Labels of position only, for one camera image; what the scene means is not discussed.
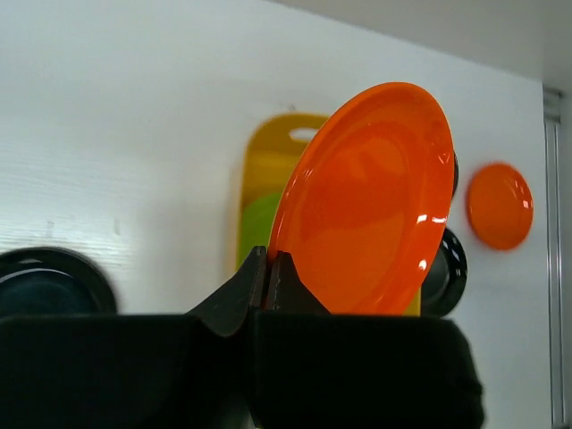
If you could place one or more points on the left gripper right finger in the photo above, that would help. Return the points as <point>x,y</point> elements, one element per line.
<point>313,370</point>

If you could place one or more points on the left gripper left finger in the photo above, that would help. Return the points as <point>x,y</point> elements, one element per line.
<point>132,371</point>

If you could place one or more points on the orange plate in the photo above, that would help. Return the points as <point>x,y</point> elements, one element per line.
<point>406,119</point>
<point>499,206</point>

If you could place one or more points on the green plate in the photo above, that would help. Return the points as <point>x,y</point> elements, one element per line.
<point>256,224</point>

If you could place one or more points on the yellow plastic bin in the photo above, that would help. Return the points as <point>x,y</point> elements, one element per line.
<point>263,156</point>

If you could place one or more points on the right black plate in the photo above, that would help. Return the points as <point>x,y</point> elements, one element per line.
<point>445,283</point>

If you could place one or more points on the black plate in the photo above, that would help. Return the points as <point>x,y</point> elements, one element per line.
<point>445,283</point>
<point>53,281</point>

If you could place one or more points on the left black plate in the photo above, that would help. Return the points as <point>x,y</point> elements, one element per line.
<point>53,281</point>

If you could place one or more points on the right blue patterned plate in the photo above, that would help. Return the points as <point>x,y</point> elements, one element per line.
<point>456,175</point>

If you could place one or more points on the aluminium side rail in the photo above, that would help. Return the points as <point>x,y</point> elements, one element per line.
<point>553,100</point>

